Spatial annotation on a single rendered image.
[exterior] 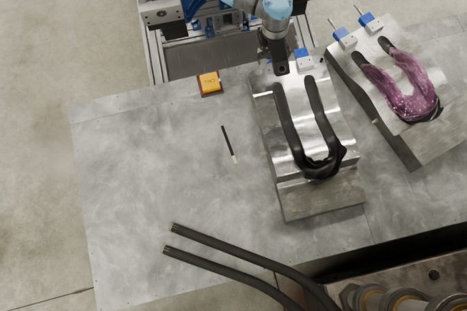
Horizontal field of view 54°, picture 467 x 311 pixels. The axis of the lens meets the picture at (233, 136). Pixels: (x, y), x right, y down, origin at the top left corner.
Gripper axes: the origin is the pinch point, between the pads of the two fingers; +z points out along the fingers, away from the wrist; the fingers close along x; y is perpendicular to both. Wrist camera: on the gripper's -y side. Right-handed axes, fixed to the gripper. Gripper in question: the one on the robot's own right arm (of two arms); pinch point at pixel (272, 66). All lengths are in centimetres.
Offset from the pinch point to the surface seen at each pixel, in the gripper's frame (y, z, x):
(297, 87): -7.1, 4.6, -6.6
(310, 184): -38.5, 7.4, -2.2
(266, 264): -59, 3, 17
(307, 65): -1.8, 1.6, -11.2
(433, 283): -76, 15, -31
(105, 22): 90, 94, 68
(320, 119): -19.6, 5.0, -10.9
